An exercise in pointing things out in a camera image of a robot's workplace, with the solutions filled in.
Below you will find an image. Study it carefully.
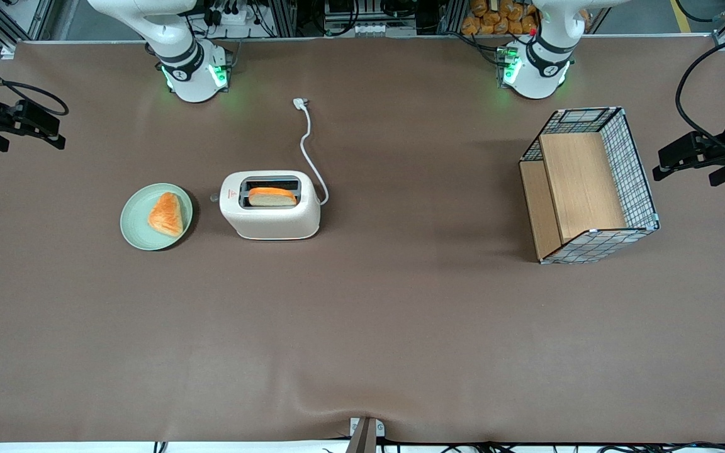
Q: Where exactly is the white power strip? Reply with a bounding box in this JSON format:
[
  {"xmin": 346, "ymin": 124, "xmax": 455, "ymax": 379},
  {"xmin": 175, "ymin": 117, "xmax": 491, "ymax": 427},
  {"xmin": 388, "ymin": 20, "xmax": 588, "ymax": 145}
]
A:
[{"xmin": 202, "ymin": 0, "xmax": 264, "ymax": 27}]

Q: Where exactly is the brown table mat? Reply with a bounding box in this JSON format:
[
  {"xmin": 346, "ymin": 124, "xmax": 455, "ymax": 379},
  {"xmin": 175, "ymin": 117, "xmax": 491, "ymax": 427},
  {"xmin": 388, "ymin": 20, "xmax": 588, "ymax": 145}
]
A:
[{"xmin": 0, "ymin": 34, "xmax": 725, "ymax": 445}]

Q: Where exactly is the white two-slot toaster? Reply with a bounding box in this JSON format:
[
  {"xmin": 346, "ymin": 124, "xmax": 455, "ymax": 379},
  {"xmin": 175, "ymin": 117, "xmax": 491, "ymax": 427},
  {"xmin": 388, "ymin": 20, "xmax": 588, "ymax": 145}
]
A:
[{"xmin": 210, "ymin": 170, "xmax": 322, "ymax": 241}]

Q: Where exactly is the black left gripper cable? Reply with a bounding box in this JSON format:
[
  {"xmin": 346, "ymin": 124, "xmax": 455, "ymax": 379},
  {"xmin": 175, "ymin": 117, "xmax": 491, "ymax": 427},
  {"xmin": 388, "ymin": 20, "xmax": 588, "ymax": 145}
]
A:
[{"xmin": 675, "ymin": 30, "xmax": 725, "ymax": 147}]

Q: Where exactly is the white toaster power cable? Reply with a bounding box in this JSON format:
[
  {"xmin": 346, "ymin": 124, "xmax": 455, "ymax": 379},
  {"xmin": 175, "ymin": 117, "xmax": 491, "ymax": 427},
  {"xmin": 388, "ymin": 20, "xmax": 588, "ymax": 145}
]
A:
[{"xmin": 292, "ymin": 97, "xmax": 330, "ymax": 207}]

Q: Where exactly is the black electronics box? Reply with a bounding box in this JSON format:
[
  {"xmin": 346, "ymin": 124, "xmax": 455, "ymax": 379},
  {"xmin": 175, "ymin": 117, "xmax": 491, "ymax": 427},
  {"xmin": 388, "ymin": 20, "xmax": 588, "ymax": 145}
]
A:
[{"xmin": 323, "ymin": 0, "xmax": 424, "ymax": 36}]

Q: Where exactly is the wire basket with wooden shelf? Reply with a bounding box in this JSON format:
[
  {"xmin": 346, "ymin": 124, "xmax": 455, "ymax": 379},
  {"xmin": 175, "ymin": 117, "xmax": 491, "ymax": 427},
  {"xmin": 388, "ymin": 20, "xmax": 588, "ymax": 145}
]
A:
[{"xmin": 519, "ymin": 106, "xmax": 661, "ymax": 265}]

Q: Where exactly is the bag of orange bread rolls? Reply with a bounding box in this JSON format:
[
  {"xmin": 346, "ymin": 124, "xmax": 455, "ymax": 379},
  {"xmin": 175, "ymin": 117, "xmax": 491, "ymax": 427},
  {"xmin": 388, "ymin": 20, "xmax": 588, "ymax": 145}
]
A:
[{"xmin": 461, "ymin": 0, "xmax": 541, "ymax": 36}]

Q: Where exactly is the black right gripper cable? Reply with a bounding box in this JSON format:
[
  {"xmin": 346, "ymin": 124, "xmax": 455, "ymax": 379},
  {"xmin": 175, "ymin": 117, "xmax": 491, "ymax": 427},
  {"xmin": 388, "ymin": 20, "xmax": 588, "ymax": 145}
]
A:
[{"xmin": 0, "ymin": 44, "xmax": 70, "ymax": 119}]

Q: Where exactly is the triangular orange toast piece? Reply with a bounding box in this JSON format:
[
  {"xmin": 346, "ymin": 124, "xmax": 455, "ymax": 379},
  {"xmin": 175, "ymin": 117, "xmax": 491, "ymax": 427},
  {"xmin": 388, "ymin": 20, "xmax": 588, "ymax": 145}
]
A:
[{"xmin": 148, "ymin": 192, "xmax": 184, "ymax": 238}]

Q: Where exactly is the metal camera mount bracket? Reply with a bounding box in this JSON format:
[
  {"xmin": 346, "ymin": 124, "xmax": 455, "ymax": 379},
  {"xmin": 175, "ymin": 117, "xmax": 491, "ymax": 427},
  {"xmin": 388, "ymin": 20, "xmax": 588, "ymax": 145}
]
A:
[{"xmin": 346, "ymin": 416, "xmax": 386, "ymax": 453}]

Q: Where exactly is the bread slice with orange crust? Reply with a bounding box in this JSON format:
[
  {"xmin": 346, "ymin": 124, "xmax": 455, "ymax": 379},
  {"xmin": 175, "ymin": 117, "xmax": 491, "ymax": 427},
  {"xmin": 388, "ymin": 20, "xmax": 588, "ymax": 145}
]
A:
[{"xmin": 248, "ymin": 187, "xmax": 298, "ymax": 208}]

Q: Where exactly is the pale green round plate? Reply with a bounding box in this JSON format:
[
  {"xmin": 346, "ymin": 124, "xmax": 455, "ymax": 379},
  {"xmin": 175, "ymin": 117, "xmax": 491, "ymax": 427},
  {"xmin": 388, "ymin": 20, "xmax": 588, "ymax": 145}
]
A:
[{"xmin": 120, "ymin": 183, "xmax": 194, "ymax": 252}]

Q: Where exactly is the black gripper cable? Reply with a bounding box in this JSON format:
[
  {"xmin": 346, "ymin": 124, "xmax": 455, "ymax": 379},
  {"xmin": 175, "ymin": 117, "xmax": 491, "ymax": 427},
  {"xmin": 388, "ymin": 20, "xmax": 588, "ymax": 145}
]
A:
[
  {"xmin": 675, "ymin": 30, "xmax": 725, "ymax": 147},
  {"xmin": 0, "ymin": 44, "xmax": 70, "ymax": 119}
]

